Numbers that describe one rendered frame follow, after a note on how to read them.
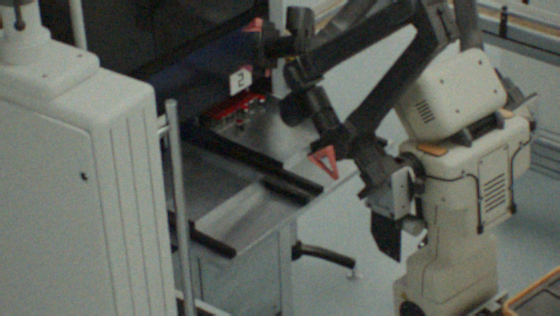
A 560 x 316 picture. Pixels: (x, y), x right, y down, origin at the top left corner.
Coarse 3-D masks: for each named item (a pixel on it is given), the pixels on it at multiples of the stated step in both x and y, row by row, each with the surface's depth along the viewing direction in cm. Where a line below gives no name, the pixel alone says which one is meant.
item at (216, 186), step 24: (168, 168) 313; (192, 168) 313; (216, 168) 312; (240, 168) 307; (168, 192) 304; (192, 192) 303; (216, 192) 303; (240, 192) 297; (192, 216) 294; (216, 216) 293
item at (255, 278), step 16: (272, 240) 365; (176, 256) 329; (192, 256) 335; (256, 256) 361; (272, 256) 368; (176, 272) 332; (192, 272) 338; (208, 272) 344; (224, 272) 350; (240, 272) 357; (256, 272) 364; (272, 272) 371; (176, 288) 334; (208, 288) 347; (224, 288) 353; (240, 288) 360; (256, 288) 367; (272, 288) 375; (208, 304) 349; (224, 304) 356; (240, 304) 363; (256, 304) 370; (272, 304) 378
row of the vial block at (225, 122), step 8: (256, 96) 335; (240, 104) 332; (248, 104) 333; (256, 104) 336; (224, 112) 328; (232, 112) 329; (240, 112) 332; (216, 120) 325; (224, 120) 327; (232, 120) 329; (216, 128) 327; (224, 128) 328
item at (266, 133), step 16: (272, 96) 338; (256, 112) 336; (272, 112) 336; (192, 128) 327; (208, 128) 329; (256, 128) 329; (272, 128) 329; (288, 128) 328; (304, 128) 328; (240, 144) 316; (256, 144) 322; (272, 144) 322; (288, 144) 321; (304, 144) 321; (272, 160) 310; (288, 160) 309
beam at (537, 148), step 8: (544, 128) 386; (544, 136) 382; (552, 136) 382; (536, 144) 383; (544, 144) 381; (552, 144) 379; (536, 152) 385; (544, 152) 382; (552, 152) 380; (536, 160) 386; (544, 160) 384; (552, 160) 382; (536, 168) 387; (544, 168) 385; (552, 168) 383
